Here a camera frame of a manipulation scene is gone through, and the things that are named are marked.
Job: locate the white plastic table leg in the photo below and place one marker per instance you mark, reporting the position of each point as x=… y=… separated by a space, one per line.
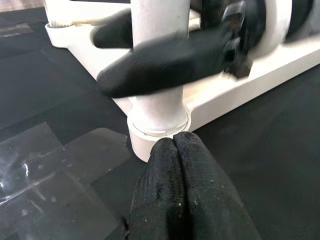
x=160 y=22

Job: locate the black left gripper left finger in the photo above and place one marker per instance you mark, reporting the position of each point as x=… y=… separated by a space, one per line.
x=157 y=200

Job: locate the white plastic children table top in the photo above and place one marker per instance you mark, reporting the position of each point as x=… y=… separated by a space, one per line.
x=250 y=87

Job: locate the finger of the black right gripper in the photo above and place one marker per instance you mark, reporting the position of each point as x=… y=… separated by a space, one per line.
x=115 y=35
x=162 y=67

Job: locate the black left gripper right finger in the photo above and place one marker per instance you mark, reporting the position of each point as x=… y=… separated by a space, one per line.
x=215 y=207

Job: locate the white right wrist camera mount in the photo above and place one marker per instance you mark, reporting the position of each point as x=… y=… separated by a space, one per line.
x=277 y=27

